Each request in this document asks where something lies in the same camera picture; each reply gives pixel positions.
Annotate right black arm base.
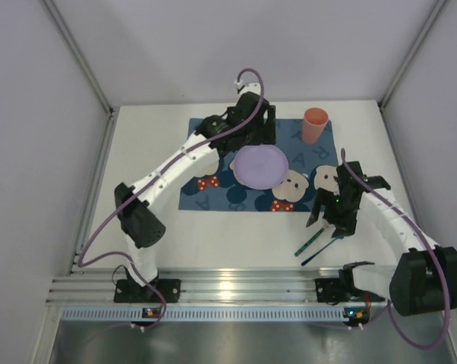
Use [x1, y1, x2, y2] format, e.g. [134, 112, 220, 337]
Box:
[314, 278, 384, 305]

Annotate left aluminium frame post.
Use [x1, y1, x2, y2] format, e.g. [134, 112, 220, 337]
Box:
[40, 0, 114, 116]

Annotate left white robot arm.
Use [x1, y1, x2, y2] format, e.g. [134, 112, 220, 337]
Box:
[114, 83, 276, 288]

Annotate right aluminium frame post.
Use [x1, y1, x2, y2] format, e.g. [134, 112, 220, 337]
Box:
[377, 0, 449, 111]

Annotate orange plastic cup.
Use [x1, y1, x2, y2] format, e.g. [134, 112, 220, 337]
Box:
[301, 108, 329, 145]

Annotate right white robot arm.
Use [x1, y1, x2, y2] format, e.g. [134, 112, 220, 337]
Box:
[307, 161, 457, 316]

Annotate aluminium rail frame front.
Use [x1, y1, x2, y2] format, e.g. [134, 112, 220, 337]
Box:
[46, 267, 457, 308]

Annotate perforated cable duct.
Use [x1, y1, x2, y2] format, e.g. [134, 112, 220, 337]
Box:
[61, 306, 372, 322]

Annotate silver spoon green handle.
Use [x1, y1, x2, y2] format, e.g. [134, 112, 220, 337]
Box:
[294, 226, 327, 257]

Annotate purple plastic plate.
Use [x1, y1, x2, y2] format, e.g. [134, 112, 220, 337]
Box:
[230, 145, 288, 190]

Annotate aluminium frame post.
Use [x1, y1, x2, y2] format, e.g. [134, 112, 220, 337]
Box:
[40, 0, 114, 116]
[377, 0, 449, 111]

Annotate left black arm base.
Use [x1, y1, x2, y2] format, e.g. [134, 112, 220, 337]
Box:
[113, 278, 181, 303]

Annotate blue bear print placemat cloth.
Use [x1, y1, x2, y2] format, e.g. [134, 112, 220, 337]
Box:
[178, 119, 339, 212]

